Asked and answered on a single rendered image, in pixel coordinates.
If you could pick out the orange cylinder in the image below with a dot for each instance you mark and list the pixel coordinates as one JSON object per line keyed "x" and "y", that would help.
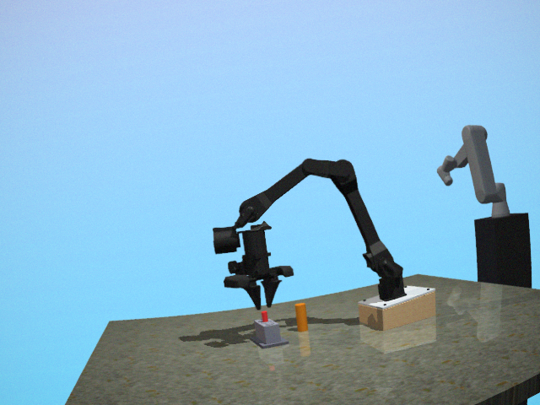
{"x": 301, "y": 317}

